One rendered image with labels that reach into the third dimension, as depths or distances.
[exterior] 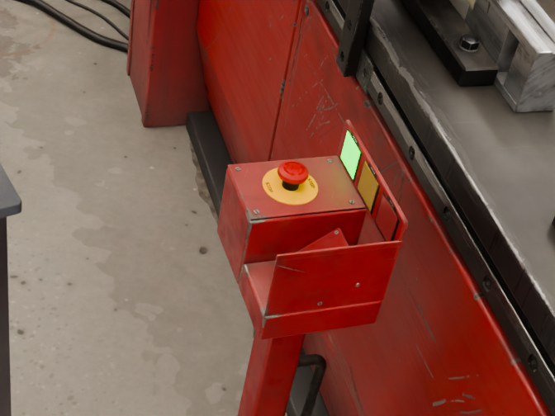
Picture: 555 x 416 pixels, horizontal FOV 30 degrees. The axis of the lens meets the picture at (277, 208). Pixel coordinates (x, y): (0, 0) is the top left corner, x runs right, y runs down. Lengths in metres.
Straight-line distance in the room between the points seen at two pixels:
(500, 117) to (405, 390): 0.41
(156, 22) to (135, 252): 0.55
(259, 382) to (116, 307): 0.76
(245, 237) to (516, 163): 0.35
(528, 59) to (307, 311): 0.42
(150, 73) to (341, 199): 1.29
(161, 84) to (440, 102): 1.30
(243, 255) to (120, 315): 0.90
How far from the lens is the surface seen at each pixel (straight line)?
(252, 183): 1.31
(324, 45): 1.68
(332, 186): 1.34
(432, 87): 1.39
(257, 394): 1.51
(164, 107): 2.62
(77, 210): 2.40
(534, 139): 1.36
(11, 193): 1.28
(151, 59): 2.52
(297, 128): 1.81
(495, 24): 1.43
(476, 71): 1.40
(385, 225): 1.26
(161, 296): 2.22
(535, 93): 1.39
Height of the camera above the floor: 1.63
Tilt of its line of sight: 41 degrees down
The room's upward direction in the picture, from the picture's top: 12 degrees clockwise
